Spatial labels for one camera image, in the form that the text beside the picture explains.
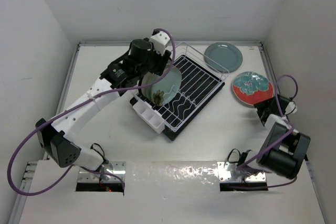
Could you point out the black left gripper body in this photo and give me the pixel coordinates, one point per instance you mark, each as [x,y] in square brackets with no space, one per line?
[154,62]

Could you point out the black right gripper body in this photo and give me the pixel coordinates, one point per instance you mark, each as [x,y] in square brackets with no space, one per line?
[259,111]

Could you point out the green plate with flower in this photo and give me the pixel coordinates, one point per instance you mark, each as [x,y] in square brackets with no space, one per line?
[165,90]
[148,90]

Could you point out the red and teal plate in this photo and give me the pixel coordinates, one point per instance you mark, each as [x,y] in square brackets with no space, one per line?
[251,88]

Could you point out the cream plate with branch design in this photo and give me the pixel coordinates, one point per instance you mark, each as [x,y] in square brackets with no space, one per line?
[145,82]

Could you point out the plain teal plate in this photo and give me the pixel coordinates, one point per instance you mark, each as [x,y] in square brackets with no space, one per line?
[223,57]

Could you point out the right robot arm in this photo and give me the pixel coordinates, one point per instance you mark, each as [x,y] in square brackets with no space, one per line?
[285,148]

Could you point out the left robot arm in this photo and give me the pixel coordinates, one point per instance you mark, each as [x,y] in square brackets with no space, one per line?
[57,139]

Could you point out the black drip tray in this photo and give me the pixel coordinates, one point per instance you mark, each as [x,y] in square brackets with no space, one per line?
[198,87]

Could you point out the white cutlery holder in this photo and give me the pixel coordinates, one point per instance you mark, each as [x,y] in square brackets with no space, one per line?
[150,116]

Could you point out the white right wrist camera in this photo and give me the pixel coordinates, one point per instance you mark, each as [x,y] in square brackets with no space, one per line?
[291,108]

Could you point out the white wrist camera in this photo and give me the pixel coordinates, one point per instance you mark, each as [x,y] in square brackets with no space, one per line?
[159,40]
[291,108]

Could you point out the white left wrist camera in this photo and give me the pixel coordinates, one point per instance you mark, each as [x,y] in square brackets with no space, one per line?
[159,40]

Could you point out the white wire dish rack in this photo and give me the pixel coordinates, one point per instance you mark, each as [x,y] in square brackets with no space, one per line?
[184,48]

